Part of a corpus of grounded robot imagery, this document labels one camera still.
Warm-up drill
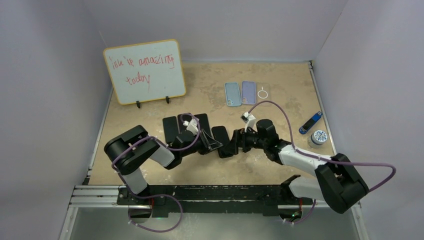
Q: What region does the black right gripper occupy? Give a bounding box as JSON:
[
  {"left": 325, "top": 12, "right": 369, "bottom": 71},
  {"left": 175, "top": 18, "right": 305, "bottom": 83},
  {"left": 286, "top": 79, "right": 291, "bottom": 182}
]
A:
[{"left": 223, "top": 126, "right": 267, "bottom": 156}]

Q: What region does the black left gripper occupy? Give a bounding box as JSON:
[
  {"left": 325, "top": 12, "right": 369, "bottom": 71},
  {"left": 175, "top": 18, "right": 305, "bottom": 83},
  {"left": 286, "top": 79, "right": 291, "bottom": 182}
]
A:
[{"left": 180, "top": 129, "right": 222, "bottom": 158}]

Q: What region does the black smartphone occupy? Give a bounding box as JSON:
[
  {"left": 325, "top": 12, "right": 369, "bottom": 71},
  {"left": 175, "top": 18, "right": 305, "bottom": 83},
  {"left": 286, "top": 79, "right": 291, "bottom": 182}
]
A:
[{"left": 162, "top": 116, "right": 179, "bottom": 145}]

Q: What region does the light blue phone case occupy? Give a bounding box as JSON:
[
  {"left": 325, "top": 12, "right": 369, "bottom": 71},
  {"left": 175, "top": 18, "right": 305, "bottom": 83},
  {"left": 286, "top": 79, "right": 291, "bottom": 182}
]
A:
[{"left": 224, "top": 82, "right": 242, "bottom": 107}]

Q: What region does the lilac phone case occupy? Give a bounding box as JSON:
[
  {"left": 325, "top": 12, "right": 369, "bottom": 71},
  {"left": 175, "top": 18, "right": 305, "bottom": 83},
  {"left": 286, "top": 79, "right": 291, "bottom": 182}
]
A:
[{"left": 241, "top": 80, "right": 257, "bottom": 105}]

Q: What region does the clear magsafe phone case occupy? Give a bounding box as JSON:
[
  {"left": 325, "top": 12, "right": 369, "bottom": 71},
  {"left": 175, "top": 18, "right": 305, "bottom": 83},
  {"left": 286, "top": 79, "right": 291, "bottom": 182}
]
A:
[{"left": 256, "top": 82, "right": 272, "bottom": 103}]

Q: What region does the black phone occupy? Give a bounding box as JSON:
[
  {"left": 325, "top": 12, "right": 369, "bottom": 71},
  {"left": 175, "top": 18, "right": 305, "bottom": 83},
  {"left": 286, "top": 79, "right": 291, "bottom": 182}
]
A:
[{"left": 211, "top": 125, "right": 234, "bottom": 159}]

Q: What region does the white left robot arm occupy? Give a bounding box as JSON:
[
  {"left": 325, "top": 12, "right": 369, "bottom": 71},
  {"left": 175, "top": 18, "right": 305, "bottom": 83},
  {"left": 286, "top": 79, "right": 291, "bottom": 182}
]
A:
[{"left": 103, "top": 125, "right": 224, "bottom": 205}]

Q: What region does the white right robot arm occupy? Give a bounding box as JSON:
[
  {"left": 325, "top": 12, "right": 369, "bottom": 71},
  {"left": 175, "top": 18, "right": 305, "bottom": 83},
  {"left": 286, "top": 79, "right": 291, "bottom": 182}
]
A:
[{"left": 222, "top": 119, "right": 370, "bottom": 214}]

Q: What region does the blue stapler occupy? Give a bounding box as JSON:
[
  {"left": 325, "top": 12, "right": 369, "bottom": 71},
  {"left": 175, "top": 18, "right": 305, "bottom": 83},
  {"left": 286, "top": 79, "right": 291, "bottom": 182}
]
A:
[{"left": 298, "top": 111, "right": 323, "bottom": 135}]

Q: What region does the small white blue jar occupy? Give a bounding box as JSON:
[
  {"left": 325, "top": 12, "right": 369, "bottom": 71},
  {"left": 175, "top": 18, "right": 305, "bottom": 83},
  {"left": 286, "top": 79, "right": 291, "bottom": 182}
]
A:
[{"left": 307, "top": 130, "right": 329, "bottom": 148}]

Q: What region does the yellow framed whiteboard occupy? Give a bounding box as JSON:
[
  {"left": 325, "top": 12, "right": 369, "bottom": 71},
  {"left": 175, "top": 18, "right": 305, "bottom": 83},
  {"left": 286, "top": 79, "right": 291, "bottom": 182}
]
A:
[{"left": 103, "top": 39, "right": 187, "bottom": 105}]

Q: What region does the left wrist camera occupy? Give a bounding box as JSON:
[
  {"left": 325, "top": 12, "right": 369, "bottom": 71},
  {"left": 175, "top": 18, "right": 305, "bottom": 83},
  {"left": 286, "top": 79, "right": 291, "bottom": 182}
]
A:
[{"left": 183, "top": 118, "right": 199, "bottom": 135}]

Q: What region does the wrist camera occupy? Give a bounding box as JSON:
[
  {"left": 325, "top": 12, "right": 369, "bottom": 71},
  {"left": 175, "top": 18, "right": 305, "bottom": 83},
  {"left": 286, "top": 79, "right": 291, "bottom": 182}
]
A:
[
  {"left": 240, "top": 111, "right": 256, "bottom": 132},
  {"left": 183, "top": 118, "right": 199, "bottom": 135}
]

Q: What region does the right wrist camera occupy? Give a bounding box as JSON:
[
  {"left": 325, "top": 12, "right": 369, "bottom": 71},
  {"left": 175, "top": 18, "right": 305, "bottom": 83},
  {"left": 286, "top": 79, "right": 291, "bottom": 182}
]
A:
[{"left": 240, "top": 111, "right": 256, "bottom": 132}]

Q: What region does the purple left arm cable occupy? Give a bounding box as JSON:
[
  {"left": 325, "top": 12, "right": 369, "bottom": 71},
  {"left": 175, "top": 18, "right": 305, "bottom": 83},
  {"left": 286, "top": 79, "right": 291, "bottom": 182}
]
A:
[{"left": 111, "top": 112, "right": 202, "bottom": 196}]

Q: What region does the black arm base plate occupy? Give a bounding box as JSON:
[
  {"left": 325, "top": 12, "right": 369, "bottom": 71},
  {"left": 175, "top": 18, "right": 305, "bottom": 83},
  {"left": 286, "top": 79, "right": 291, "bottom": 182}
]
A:
[{"left": 117, "top": 184, "right": 313, "bottom": 218}]

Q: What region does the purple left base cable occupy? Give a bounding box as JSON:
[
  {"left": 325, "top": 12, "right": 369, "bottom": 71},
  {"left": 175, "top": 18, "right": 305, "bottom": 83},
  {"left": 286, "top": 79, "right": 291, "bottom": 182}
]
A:
[{"left": 127, "top": 193, "right": 184, "bottom": 234}]

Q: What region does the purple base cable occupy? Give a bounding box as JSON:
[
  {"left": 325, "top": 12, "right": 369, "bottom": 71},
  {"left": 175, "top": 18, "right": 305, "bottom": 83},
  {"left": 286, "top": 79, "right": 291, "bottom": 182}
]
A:
[
  {"left": 127, "top": 193, "right": 184, "bottom": 234},
  {"left": 281, "top": 198, "right": 317, "bottom": 226}
]

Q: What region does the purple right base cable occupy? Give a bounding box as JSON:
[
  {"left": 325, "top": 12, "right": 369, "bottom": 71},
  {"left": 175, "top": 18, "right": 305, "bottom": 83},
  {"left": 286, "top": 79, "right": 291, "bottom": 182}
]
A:
[{"left": 281, "top": 198, "right": 317, "bottom": 226}]

